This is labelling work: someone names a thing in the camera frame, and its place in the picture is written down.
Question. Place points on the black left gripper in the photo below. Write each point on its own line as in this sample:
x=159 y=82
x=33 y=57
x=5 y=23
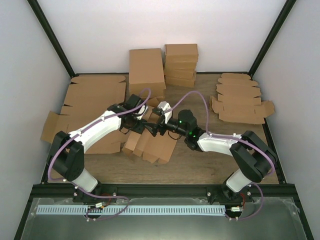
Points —
x=139 y=129

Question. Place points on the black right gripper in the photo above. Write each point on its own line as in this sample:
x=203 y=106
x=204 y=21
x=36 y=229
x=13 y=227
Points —
x=161 y=126

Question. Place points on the small brown cardboard box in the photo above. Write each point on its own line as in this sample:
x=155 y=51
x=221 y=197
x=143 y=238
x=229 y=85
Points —
x=152 y=149

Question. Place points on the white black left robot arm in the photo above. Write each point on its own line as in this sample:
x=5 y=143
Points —
x=66 y=158

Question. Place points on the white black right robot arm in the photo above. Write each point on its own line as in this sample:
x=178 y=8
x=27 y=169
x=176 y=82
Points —
x=254 y=158

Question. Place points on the large folded cardboard box bottom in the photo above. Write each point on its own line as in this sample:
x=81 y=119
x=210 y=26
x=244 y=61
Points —
x=158 y=98

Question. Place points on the large folded cardboard box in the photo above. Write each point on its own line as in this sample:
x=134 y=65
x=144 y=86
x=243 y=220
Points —
x=158 y=98
x=146 y=71

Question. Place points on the small folded box bottom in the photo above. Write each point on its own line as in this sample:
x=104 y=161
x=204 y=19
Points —
x=180 y=82

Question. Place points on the large folded cardboard box top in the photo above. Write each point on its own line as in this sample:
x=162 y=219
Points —
x=146 y=71

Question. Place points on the small folded box stack top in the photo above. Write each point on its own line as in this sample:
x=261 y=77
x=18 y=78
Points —
x=181 y=53

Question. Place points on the large flat cardboard blank rear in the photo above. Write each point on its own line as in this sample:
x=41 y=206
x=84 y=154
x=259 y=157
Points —
x=95 y=88

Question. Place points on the large flat cardboard blank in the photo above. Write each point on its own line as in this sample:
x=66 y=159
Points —
x=95 y=88
x=73 y=118

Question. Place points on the stack of small flat blanks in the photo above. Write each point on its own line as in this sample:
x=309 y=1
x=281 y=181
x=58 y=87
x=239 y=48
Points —
x=239 y=100

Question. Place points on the large flat cardboard blank front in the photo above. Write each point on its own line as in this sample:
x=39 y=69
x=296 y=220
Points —
x=73 y=118

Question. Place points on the clear acrylic cover plate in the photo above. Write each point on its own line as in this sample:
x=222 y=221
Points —
x=273 y=218

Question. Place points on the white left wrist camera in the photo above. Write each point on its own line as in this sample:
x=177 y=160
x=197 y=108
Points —
x=144 y=113

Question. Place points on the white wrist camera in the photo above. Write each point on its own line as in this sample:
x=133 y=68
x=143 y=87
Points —
x=165 y=111
x=144 y=113

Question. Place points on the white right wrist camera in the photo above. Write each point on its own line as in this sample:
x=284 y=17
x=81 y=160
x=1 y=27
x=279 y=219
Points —
x=165 y=111

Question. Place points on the light blue slotted cable duct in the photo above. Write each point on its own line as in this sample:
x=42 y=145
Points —
x=134 y=210

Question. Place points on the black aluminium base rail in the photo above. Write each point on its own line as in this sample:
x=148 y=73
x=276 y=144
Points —
x=212 y=192

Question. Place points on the black frame post left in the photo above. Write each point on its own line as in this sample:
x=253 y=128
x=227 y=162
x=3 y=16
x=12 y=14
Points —
x=40 y=15

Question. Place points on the black frame post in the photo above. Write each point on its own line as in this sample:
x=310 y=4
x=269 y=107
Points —
x=40 y=15
x=280 y=20

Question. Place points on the black frame post right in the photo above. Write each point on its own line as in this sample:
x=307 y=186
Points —
x=280 y=20

